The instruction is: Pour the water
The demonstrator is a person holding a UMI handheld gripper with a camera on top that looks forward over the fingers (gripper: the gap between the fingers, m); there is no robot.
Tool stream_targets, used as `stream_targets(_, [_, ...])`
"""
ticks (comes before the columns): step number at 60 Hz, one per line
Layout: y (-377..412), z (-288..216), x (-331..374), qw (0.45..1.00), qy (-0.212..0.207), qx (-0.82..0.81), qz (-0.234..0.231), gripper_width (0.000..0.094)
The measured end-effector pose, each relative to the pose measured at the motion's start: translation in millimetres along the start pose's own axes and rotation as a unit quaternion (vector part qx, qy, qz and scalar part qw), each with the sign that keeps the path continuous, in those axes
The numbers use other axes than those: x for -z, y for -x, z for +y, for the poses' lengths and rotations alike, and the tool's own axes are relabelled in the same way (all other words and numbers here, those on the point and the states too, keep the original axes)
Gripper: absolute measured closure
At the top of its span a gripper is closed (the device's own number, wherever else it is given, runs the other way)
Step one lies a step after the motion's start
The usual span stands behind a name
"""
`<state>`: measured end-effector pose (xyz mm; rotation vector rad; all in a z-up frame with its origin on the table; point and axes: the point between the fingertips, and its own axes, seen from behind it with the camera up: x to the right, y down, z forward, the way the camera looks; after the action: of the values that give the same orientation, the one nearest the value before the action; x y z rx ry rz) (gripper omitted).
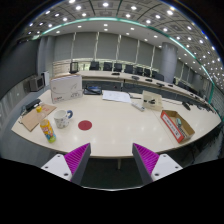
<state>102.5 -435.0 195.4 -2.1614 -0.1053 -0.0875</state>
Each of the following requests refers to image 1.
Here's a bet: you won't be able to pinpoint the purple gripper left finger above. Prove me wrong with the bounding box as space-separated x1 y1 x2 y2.
41 142 92 186

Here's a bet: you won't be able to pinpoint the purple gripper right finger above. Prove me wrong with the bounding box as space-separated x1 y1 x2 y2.
131 142 184 186

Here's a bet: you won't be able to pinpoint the red round coaster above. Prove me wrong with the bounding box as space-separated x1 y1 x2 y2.
78 120 92 131

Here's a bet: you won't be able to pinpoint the red open cardboard box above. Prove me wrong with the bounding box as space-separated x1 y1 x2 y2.
160 110 195 143

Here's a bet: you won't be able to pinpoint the yellow drink bottle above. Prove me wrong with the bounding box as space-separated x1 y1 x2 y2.
40 119 56 143

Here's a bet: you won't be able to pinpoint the white remote control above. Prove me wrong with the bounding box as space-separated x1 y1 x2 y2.
131 102 145 112

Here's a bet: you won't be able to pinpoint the tan box with black item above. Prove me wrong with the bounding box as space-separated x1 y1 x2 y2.
142 91 163 111

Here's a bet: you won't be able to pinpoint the black stapler device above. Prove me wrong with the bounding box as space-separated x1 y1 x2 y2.
25 99 41 112

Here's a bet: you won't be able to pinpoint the white paper sheets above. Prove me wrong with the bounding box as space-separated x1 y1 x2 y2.
102 90 131 103

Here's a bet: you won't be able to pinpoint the black tray with items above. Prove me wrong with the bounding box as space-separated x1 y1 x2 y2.
84 86 102 95

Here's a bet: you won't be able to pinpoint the white cardboard box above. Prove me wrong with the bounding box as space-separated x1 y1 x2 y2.
50 75 83 103

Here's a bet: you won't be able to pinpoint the grey crt monitor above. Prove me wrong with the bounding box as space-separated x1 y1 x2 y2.
29 76 44 92

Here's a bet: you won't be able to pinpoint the black office chair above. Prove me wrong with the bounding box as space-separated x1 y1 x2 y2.
103 62 112 71
89 61 99 70
113 63 122 72
134 67 143 76
124 65 133 74

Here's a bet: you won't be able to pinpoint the grey round pillar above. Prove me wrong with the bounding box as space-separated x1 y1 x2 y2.
160 42 178 83

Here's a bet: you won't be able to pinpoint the white mug blue handle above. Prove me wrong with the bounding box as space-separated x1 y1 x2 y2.
54 110 73 129

